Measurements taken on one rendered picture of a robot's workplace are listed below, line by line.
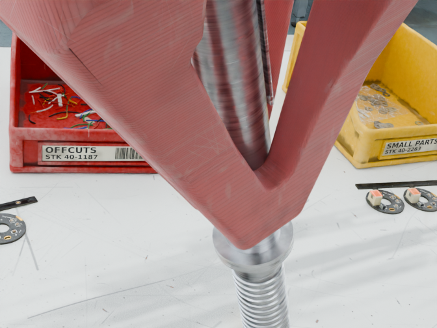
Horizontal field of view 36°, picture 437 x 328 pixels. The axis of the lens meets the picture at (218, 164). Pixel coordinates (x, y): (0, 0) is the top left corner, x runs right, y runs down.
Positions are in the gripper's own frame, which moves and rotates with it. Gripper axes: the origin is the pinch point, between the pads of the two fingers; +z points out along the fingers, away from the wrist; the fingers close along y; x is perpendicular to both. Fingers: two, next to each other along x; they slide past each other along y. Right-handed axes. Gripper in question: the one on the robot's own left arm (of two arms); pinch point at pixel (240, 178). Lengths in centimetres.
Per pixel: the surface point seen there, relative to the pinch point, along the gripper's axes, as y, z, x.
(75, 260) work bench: 16.3, 18.1, 0.5
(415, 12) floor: 174, 176, -219
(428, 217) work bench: 9.9, 25.3, -19.6
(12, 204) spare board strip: 21.9, 17.7, 1.4
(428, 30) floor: 155, 172, -206
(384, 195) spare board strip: 12.8, 24.8, -18.6
